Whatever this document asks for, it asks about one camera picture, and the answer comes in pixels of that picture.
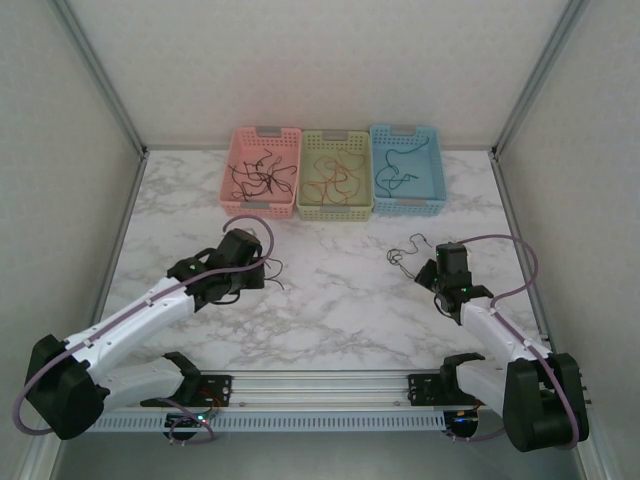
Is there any white slotted cable duct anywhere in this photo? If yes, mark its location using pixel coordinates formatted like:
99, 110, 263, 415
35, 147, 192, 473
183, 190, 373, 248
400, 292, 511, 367
92, 411, 447, 434

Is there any green plastic basket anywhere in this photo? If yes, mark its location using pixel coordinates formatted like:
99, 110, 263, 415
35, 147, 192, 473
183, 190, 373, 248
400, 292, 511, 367
295, 128, 375, 223

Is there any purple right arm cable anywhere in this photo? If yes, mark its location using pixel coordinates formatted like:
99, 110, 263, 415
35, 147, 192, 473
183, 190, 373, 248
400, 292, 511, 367
442, 233, 584, 444

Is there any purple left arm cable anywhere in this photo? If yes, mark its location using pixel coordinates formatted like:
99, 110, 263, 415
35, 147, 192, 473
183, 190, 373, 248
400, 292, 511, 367
13, 216, 276, 446

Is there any controller board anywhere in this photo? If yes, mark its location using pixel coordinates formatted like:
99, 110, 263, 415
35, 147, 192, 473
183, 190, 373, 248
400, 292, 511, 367
163, 412, 210, 432
446, 408, 482, 437

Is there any pink plastic basket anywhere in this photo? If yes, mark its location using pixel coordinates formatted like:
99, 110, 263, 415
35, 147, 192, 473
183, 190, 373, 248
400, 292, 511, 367
218, 125, 304, 220

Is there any aluminium back frame rail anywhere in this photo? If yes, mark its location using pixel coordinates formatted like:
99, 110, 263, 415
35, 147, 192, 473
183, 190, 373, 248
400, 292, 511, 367
142, 143, 496, 152

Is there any blue plastic basket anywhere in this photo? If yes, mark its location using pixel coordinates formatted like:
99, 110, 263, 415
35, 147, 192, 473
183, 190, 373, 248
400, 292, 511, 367
368, 123, 447, 217

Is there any black knotted thin wire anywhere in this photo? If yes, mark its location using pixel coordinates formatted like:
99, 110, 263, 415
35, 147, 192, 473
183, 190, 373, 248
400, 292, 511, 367
386, 233, 434, 282

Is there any aluminium frame post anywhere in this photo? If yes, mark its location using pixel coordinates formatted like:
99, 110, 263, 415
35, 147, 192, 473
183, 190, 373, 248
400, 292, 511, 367
17, 434, 61, 480
49, 0, 149, 156
574, 407, 601, 480
491, 0, 594, 160

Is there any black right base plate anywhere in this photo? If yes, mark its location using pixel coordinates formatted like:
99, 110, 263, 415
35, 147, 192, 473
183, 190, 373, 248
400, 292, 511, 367
406, 372, 501, 407

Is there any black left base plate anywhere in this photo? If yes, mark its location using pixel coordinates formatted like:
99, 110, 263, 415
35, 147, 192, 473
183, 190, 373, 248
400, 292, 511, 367
169, 373, 234, 409

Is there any aluminium lower frame post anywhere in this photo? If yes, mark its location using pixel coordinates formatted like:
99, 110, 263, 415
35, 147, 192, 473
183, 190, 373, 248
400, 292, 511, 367
574, 407, 601, 480
17, 434, 61, 480

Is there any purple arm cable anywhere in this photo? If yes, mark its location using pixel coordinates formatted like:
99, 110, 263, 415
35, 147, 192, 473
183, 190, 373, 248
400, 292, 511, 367
442, 233, 584, 444
13, 216, 276, 446

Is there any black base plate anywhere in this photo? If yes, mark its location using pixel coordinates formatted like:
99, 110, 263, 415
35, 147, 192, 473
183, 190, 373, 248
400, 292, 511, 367
406, 372, 501, 407
169, 373, 234, 409

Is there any right controller board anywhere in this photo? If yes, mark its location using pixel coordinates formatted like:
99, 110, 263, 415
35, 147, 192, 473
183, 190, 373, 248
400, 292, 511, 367
446, 408, 482, 437

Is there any left controller board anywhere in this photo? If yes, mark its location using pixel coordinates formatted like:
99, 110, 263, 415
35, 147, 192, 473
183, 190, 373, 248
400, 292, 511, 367
163, 412, 210, 432

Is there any aluminium mounting rail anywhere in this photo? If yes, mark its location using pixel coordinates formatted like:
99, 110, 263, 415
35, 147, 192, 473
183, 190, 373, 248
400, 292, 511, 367
47, 368, 594, 410

